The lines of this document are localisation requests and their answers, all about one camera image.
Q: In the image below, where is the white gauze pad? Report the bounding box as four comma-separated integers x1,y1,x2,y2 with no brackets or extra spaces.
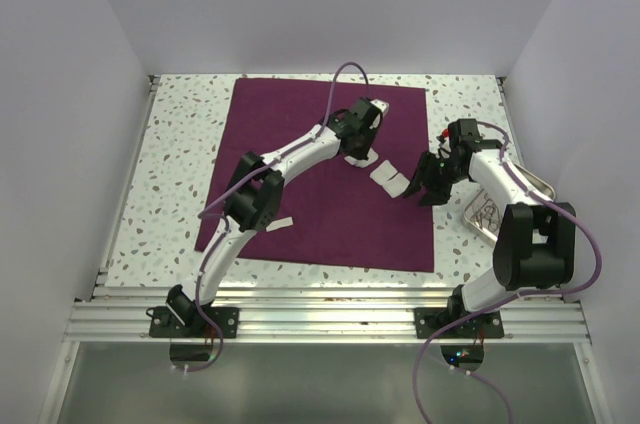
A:
383,173,410,198
370,160,398,186
344,149,379,168

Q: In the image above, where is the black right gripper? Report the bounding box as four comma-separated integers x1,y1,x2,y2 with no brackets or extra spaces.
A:
403,151,468,207

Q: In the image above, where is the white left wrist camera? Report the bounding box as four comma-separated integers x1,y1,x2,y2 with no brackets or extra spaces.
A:
371,99,390,117

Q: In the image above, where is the steel forceps clamp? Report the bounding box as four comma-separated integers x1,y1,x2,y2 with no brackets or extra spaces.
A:
471,192,500,222
474,207,501,235

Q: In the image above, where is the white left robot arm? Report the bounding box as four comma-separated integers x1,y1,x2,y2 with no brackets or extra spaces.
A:
166,97,389,337

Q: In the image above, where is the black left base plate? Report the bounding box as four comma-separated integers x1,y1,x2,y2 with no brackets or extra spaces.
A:
146,306,240,339

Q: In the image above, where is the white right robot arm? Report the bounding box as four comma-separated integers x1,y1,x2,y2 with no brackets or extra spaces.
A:
401,119,575,337

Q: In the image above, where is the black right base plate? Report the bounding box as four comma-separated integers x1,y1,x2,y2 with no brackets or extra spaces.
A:
413,307,505,340

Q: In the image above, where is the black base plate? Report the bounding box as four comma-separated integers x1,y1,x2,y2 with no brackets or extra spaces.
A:
146,306,240,339
413,307,505,340

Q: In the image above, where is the steel instrument tray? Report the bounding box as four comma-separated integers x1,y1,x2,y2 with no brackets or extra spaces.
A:
460,163,556,245

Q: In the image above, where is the aluminium rail frame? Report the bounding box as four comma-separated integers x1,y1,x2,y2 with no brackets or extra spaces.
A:
40,74,606,423

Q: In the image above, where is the small white bandage strip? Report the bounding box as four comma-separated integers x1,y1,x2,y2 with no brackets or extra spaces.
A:
266,217,294,232

